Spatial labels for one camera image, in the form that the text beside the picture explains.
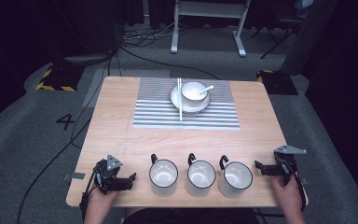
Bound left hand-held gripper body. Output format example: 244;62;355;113
92;154;131;194

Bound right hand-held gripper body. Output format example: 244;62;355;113
272;144;308;185

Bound person's left hand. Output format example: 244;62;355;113
85;185;121;220

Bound grey tape strip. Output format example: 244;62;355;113
62;172;87;181

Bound person's dark clothed lap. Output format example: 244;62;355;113
121;207;260;224

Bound grey striped placemat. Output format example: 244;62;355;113
131;77;241;131

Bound white ceramic plate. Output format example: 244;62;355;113
170;84;212;115

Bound white ceramic spoon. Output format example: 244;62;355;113
198;85;215;96

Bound white ceramic bowl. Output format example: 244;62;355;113
180;81;210;108

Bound black folding stand legs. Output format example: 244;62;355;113
251;17;302;60

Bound white mug black handle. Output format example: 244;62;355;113
185;152;217;198
148;153;179;198
218;154;254;199

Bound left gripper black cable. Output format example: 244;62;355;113
78;170;98;222

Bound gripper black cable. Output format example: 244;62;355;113
288;164;308;213
78;170;98;222

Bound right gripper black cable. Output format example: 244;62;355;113
288;164;308;213

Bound long black floor cable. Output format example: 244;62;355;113
16;46;122;224

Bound black yellow striped base plate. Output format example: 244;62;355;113
34;63;86;92
255;69;299;96

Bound bundle of floor cables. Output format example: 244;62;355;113
120;18;185;49

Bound white metal desk frame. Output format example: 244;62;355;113
170;0;252;58

